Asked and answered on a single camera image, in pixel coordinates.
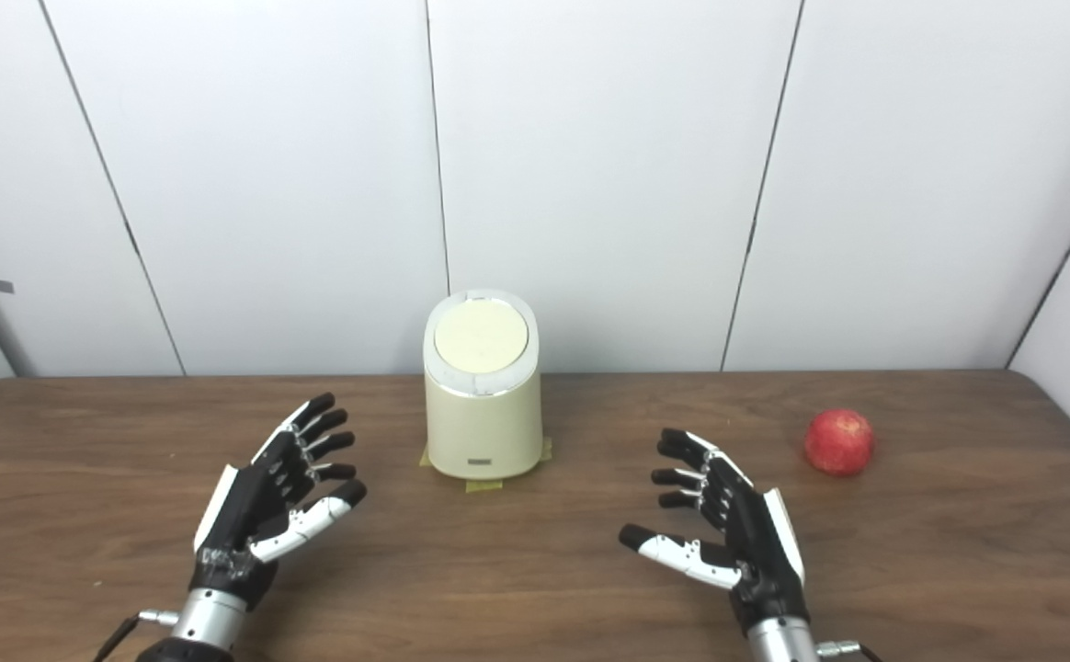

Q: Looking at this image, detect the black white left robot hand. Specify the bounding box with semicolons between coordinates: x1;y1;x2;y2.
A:
188;393;369;610

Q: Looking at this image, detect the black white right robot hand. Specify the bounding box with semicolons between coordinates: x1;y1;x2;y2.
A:
618;428;812;635

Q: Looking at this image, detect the red apple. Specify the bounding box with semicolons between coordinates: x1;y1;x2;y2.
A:
803;408;876;477

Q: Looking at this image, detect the cream-colored round bin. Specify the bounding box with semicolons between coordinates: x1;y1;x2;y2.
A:
422;289;544;481

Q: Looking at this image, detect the cream round bin lid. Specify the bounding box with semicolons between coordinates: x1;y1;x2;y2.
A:
433;299;529;375

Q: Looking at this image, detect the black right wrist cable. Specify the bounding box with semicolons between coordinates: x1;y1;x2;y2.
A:
815;639;883;662

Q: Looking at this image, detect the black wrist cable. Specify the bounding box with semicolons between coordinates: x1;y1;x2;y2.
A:
815;639;883;662
92;611;179;662

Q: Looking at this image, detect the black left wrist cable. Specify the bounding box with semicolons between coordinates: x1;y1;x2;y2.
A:
92;611;179;662

